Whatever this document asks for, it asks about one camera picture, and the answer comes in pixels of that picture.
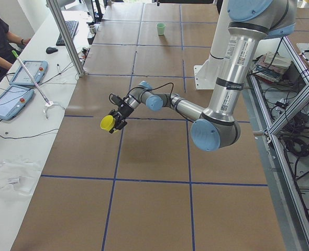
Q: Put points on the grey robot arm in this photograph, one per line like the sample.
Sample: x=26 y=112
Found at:
x=214 y=127

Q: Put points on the small metal cup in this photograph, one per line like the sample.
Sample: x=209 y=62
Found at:
x=92 y=29

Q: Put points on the aluminium frame post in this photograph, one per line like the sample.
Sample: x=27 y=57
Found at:
x=60 y=21

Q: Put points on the black computer mouse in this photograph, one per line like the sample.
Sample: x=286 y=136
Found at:
x=51 y=50

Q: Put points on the clear plastic bag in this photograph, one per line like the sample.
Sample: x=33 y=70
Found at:
x=18 y=178

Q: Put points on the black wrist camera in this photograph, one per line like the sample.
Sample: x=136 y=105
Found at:
x=115 y=99

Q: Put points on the yellow plastic cup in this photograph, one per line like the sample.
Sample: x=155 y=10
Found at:
x=107 y=123

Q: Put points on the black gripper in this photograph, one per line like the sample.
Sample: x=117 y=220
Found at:
x=124 y=111

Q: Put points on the light green plastic cup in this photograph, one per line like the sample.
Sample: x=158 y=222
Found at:
x=160 y=29

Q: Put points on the green handled reacher grabber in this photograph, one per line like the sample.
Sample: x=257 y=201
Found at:
x=48 y=103

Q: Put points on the stack of books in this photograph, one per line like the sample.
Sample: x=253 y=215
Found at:
x=271 y=67

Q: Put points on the lower teach pendant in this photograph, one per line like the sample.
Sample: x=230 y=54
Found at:
x=13 y=100

